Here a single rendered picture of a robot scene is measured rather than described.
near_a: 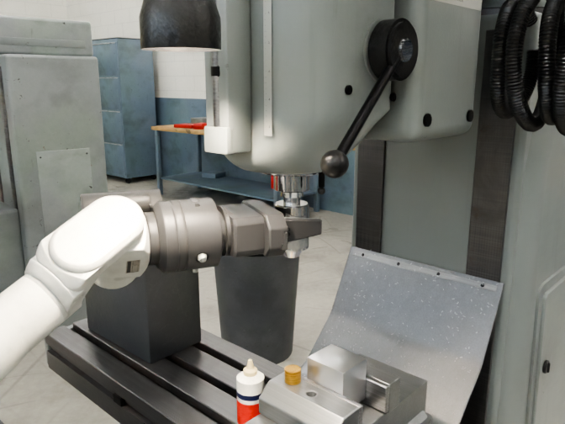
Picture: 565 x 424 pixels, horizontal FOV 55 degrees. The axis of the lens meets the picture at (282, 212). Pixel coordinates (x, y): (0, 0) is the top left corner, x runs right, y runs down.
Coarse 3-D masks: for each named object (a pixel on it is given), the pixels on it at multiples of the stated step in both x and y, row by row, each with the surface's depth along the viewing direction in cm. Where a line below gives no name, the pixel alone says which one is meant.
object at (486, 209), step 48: (480, 48) 88; (528, 48) 83; (480, 96) 89; (384, 144) 103; (432, 144) 97; (480, 144) 90; (528, 144) 88; (384, 192) 105; (432, 192) 98; (480, 192) 92; (528, 192) 89; (384, 240) 107; (432, 240) 100; (480, 240) 93; (528, 240) 91; (528, 288) 93; (528, 336) 95; (480, 384) 98; (528, 384) 99
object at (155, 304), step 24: (96, 288) 105; (120, 288) 99; (144, 288) 93; (168, 288) 97; (192, 288) 101; (96, 312) 107; (120, 312) 100; (144, 312) 95; (168, 312) 98; (192, 312) 102; (120, 336) 102; (144, 336) 96; (168, 336) 99; (192, 336) 103
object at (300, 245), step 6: (288, 216) 70; (294, 216) 70; (300, 216) 70; (306, 216) 71; (300, 240) 71; (306, 240) 72; (288, 246) 71; (294, 246) 71; (300, 246) 71; (306, 246) 72
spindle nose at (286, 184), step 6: (276, 180) 70; (282, 180) 69; (288, 180) 69; (294, 180) 69; (300, 180) 69; (306, 180) 70; (276, 186) 70; (282, 186) 69; (288, 186) 69; (294, 186) 69; (300, 186) 69; (306, 186) 70; (282, 192) 70; (288, 192) 69; (294, 192) 69; (300, 192) 69
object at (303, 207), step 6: (276, 204) 71; (282, 204) 71; (288, 204) 71; (294, 204) 71; (300, 204) 71; (306, 204) 71; (282, 210) 70; (288, 210) 70; (294, 210) 70; (300, 210) 70; (306, 210) 71
